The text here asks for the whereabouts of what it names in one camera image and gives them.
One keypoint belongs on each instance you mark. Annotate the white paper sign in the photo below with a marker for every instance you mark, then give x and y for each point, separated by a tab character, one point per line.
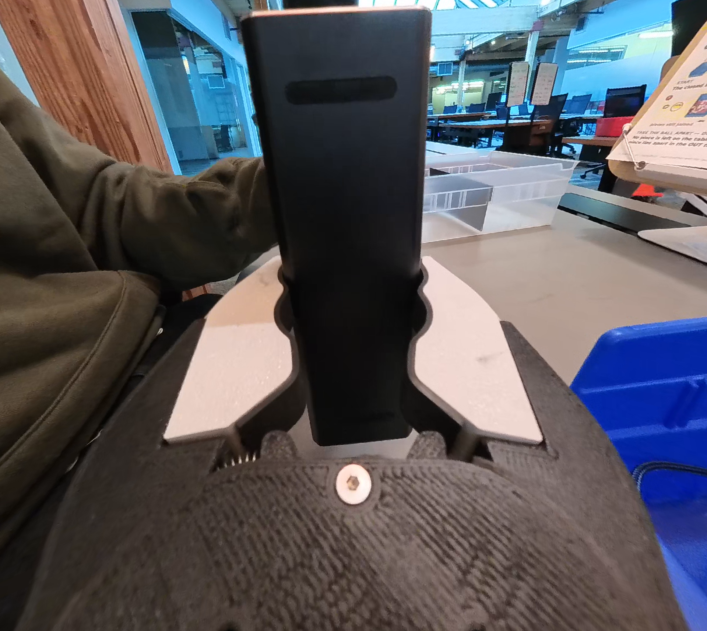
544	84
518	84

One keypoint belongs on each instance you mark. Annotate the small red bin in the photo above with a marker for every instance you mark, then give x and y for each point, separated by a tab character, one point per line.
613	127

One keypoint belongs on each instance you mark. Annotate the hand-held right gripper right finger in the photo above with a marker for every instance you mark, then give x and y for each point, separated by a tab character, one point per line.
475	366

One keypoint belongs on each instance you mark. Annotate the clear plastic bin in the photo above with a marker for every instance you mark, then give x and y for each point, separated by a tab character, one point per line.
524	200

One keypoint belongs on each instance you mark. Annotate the blue plastic bin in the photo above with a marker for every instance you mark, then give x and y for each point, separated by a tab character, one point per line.
635	393

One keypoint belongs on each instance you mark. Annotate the black USB hub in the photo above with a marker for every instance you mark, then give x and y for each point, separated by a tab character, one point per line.
342	255

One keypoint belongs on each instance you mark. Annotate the small black monitor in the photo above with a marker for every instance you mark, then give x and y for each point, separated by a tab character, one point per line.
624	100

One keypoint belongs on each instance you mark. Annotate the white stand base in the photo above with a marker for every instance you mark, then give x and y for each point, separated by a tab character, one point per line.
679	244

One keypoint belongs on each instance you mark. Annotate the black office chair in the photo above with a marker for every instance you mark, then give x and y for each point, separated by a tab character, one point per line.
552	117

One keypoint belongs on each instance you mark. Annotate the wooden office table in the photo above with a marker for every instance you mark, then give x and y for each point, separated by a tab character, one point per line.
591	140

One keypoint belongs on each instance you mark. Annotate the grey desk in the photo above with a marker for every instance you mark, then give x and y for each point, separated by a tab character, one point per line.
524	283

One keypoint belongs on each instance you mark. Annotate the large black monitor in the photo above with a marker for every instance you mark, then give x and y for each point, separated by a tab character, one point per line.
690	23

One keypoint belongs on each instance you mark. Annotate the black desk rail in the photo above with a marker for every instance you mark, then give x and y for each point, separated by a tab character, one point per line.
607	211

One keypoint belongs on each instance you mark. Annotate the orange cone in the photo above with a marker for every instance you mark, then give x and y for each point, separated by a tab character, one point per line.
646	193

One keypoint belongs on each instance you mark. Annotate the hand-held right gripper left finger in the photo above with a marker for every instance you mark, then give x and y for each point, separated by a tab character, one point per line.
232	366

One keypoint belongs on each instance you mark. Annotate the instruction sheet on stand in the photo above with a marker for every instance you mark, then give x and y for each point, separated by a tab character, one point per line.
652	175

